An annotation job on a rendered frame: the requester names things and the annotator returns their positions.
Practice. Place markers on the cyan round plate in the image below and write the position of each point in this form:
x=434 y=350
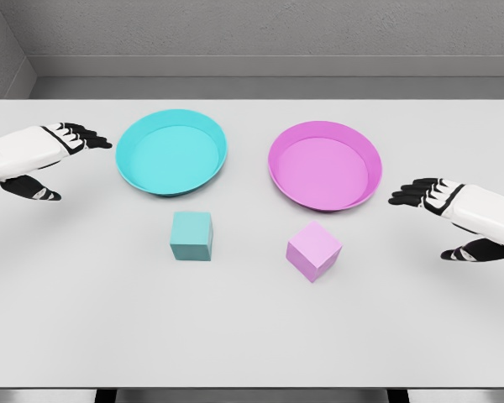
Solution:
x=168 y=161

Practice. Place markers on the pink cube block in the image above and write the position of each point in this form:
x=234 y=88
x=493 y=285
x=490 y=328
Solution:
x=311 y=252

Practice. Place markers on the cyan cube block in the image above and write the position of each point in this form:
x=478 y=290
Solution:
x=189 y=237

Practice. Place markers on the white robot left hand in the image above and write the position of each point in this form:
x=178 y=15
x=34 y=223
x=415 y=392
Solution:
x=29 y=149

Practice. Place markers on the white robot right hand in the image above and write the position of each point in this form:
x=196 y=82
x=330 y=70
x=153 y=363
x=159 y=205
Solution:
x=483 y=210

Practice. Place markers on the pink round plate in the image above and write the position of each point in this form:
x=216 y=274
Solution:
x=319 y=172

